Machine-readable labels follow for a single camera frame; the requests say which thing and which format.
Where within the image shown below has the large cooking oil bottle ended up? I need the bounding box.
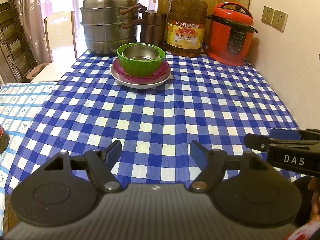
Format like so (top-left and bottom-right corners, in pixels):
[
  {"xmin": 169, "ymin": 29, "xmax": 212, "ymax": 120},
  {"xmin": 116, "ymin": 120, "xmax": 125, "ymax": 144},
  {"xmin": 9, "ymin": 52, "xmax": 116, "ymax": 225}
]
[{"xmin": 166, "ymin": 0, "xmax": 208, "ymax": 57}]

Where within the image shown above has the person's right hand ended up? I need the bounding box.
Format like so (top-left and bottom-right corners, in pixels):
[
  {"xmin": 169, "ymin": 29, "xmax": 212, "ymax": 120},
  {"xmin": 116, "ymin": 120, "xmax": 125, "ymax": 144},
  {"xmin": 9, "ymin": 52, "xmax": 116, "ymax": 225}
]
[{"xmin": 309, "ymin": 176, "xmax": 320, "ymax": 220}]

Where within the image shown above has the dark folding rack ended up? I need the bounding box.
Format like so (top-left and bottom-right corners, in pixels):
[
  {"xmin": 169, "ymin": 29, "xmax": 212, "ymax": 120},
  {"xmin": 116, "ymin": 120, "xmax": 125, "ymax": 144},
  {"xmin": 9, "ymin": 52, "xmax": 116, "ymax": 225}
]
[{"xmin": 0, "ymin": 0, "xmax": 38, "ymax": 83}]

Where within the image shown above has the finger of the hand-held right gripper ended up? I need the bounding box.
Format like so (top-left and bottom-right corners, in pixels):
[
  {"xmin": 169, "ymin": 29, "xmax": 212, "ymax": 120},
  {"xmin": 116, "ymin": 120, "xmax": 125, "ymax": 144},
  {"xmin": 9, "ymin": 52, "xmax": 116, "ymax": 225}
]
[
  {"xmin": 244, "ymin": 133, "xmax": 320, "ymax": 152},
  {"xmin": 270, "ymin": 128, "xmax": 320, "ymax": 140}
]

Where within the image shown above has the white ceramic plate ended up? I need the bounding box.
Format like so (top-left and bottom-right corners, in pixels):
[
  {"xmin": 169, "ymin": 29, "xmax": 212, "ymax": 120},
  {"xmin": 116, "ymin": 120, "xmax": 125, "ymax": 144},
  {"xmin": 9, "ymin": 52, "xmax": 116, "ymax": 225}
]
[{"xmin": 110, "ymin": 62, "xmax": 172, "ymax": 89}]

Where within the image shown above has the blue white checkered tablecloth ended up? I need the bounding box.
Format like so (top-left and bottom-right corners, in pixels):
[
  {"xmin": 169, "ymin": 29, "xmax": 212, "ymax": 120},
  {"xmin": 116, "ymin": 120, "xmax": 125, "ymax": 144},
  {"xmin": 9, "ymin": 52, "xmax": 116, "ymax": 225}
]
[{"xmin": 5, "ymin": 44, "xmax": 308, "ymax": 195}]

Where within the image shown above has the stainless steel steamer pot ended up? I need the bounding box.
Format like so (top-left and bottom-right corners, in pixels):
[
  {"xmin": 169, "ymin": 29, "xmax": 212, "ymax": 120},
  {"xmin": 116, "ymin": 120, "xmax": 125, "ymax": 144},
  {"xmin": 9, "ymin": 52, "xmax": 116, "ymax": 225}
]
[{"xmin": 80, "ymin": 0, "xmax": 147, "ymax": 57}]

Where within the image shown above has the brown metal canister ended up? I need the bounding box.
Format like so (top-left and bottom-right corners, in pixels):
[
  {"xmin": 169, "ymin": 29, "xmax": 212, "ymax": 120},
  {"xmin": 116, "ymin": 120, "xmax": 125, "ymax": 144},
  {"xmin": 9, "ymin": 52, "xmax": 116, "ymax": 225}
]
[{"xmin": 140, "ymin": 10, "xmax": 167, "ymax": 50}]

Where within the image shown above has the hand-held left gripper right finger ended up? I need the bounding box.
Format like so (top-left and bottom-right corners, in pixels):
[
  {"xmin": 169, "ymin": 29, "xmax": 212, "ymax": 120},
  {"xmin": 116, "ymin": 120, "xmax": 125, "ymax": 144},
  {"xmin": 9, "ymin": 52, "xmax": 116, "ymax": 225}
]
[{"xmin": 189, "ymin": 140, "xmax": 269, "ymax": 193}]

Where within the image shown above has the cream plastic bowl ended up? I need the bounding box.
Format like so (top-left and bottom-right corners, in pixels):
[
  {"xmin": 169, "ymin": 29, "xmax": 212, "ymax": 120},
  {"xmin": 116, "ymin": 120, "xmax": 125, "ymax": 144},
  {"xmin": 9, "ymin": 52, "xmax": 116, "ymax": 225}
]
[{"xmin": 122, "ymin": 44, "xmax": 161, "ymax": 61}]

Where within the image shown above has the dark jar red label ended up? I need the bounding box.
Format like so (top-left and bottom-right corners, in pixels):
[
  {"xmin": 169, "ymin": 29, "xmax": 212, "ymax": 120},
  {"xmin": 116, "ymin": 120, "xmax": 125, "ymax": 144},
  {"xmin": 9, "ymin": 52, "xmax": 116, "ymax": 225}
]
[{"xmin": 0, "ymin": 125, "xmax": 10, "ymax": 154}]

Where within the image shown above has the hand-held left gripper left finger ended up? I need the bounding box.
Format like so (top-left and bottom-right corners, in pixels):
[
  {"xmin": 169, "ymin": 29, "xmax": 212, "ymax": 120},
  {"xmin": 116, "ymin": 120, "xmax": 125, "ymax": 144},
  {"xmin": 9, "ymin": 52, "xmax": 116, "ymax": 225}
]
[{"xmin": 44, "ymin": 140, "xmax": 123, "ymax": 194}]

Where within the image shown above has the light blue printed cloth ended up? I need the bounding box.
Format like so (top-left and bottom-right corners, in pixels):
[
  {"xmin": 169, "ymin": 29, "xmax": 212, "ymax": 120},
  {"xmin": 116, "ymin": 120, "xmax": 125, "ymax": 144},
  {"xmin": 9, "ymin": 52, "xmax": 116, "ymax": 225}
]
[{"xmin": 0, "ymin": 81, "xmax": 58, "ymax": 230}]

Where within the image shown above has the red electric pressure cooker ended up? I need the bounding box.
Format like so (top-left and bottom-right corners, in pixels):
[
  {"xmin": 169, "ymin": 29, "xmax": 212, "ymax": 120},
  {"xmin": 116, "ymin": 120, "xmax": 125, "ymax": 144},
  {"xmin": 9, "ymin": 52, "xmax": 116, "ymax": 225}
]
[{"xmin": 205, "ymin": 2, "xmax": 258, "ymax": 67}]

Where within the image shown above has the green plastic bowl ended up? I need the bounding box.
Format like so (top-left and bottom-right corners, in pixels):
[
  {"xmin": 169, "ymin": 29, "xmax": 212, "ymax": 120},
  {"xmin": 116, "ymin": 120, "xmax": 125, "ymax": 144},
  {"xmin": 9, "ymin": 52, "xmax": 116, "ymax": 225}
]
[{"xmin": 117, "ymin": 43, "xmax": 166, "ymax": 77}]

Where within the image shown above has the person's right forearm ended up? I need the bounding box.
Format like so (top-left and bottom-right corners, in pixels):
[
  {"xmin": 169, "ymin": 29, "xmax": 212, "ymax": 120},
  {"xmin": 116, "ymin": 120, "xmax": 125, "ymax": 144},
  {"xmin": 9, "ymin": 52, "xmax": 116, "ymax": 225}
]
[{"xmin": 287, "ymin": 224, "xmax": 319, "ymax": 240}]

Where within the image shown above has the small stainless steel bowl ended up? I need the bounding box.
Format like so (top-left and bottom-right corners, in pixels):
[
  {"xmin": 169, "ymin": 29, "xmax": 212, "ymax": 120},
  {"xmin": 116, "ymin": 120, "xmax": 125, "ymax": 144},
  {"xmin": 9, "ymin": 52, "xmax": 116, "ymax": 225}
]
[{"xmin": 124, "ymin": 45, "xmax": 159, "ymax": 60}]

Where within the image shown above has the cream wooden chair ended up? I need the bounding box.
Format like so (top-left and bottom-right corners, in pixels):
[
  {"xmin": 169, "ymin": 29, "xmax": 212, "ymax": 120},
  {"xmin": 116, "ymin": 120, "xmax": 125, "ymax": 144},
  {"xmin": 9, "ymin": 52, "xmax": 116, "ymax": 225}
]
[{"xmin": 30, "ymin": 10, "xmax": 78, "ymax": 83}]

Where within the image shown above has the purple glass plate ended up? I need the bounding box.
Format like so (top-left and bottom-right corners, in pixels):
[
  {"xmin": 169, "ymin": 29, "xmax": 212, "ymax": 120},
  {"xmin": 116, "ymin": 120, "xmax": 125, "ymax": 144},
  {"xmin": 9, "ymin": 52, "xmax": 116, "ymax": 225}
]
[
  {"xmin": 112, "ymin": 58, "xmax": 170, "ymax": 82},
  {"xmin": 112, "ymin": 60, "xmax": 171, "ymax": 84}
]

